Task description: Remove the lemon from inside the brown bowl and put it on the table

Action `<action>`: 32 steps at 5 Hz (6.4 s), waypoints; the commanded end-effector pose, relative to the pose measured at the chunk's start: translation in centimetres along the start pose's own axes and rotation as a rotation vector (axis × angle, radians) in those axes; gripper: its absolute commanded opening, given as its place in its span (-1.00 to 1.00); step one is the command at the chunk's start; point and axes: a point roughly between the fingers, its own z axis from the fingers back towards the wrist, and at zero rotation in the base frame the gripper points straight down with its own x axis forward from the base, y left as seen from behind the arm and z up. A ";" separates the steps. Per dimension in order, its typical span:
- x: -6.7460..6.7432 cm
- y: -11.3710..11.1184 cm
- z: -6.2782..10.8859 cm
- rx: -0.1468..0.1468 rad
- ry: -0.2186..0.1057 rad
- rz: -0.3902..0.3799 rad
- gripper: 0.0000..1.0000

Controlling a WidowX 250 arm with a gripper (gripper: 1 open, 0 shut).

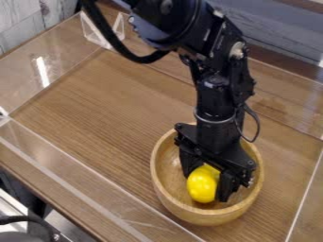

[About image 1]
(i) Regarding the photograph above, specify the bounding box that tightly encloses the yellow lemon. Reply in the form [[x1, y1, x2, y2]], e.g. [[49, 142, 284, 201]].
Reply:
[[187, 164, 219, 203]]

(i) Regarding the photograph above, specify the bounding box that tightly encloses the thick black hose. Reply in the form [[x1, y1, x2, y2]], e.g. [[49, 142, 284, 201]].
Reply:
[[80, 0, 172, 64]]

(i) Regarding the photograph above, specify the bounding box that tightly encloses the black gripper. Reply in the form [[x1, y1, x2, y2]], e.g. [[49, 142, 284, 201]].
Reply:
[[174, 109, 256, 202]]

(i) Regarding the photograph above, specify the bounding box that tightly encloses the black cable lower left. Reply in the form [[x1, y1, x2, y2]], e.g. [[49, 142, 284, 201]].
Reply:
[[0, 215, 56, 242]]

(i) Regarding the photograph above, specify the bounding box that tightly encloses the clear acrylic corner bracket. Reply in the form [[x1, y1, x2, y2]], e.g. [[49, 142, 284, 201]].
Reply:
[[80, 11, 126, 50]]

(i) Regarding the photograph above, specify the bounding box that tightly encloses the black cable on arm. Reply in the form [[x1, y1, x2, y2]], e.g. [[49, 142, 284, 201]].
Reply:
[[234, 103, 262, 144]]

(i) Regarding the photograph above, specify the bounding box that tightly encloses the brown wooden bowl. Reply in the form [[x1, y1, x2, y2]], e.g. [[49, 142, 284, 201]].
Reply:
[[150, 130, 266, 226]]

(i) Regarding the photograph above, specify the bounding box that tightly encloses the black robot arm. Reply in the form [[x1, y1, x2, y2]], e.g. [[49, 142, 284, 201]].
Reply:
[[127, 0, 256, 202]]

